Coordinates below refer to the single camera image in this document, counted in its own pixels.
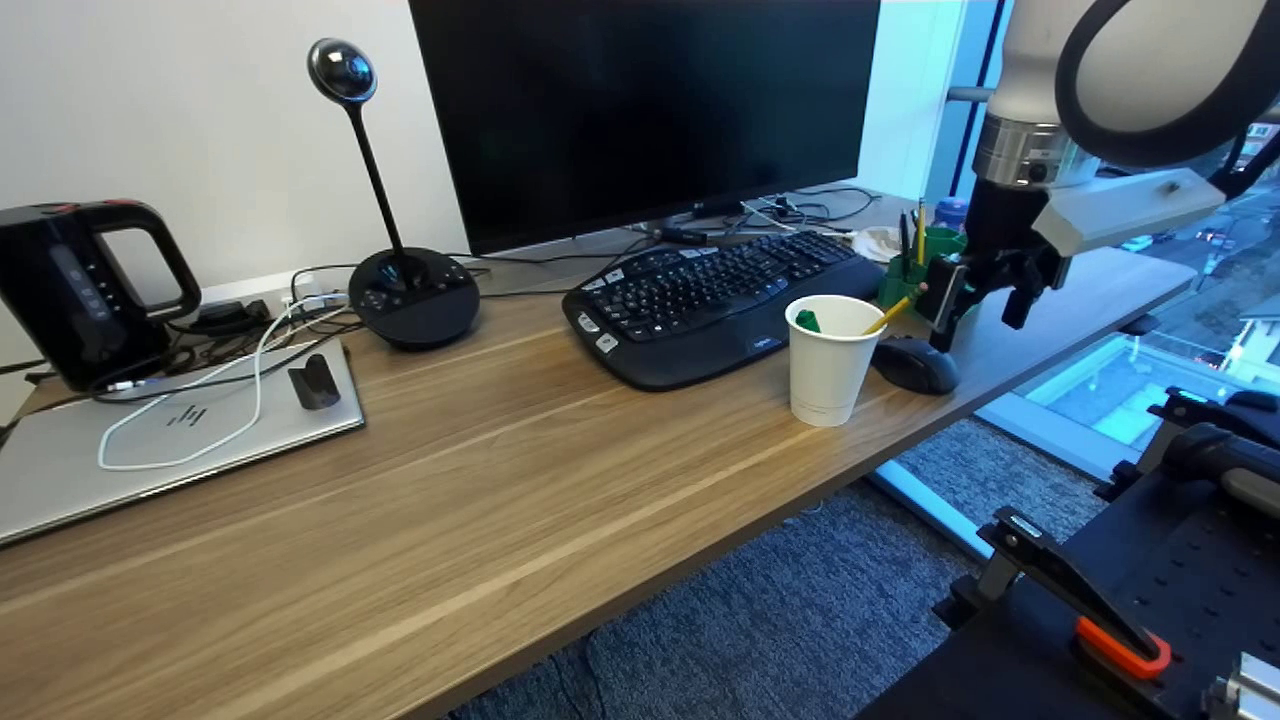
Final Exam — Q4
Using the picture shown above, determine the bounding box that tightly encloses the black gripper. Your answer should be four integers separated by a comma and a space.
924, 177, 1072, 355

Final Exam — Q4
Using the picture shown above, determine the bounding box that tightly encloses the dark grey computer mouse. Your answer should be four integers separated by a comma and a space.
871, 333, 962, 400

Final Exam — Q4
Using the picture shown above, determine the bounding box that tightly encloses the green honeycomb pen rack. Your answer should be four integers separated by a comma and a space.
881, 216, 972, 329

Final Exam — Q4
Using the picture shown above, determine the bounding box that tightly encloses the yellow pencil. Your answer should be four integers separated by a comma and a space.
868, 278, 932, 337

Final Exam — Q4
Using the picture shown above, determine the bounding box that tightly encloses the blue gum container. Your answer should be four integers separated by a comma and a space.
929, 190, 974, 233

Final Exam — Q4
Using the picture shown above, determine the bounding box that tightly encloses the white paper cup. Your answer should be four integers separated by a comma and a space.
778, 292, 893, 432

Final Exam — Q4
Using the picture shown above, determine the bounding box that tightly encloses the black ergonomic keyboard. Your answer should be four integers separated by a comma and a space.
559, 228, 893, 395

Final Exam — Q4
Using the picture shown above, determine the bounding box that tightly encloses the large black computer monitor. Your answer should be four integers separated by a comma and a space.
403, 0, 884, 258

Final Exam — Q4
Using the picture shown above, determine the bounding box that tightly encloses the aluminium extrusion block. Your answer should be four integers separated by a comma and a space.
1199, 642, 1280, 720

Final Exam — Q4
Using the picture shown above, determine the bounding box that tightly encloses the black webcam on stand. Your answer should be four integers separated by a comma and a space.
305, 33, 482, 355

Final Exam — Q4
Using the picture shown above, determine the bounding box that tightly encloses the small black dongle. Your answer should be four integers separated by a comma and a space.
284, 346, 343, 411

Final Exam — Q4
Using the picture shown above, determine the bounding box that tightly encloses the silver laptop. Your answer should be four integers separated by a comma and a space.
0, 337, 369, 548

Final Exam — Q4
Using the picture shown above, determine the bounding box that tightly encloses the black electric kettle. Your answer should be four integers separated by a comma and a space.
0, 195, 208, 400

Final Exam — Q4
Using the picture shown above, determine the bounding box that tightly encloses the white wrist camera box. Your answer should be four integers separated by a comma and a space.
1028, 163, 1229, 258

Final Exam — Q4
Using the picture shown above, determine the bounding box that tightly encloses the orange handled black clamp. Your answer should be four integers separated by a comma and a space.
982, 504, 1179, 687

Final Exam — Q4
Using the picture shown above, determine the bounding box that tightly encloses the white cable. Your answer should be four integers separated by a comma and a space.
93, 292, 311, 475

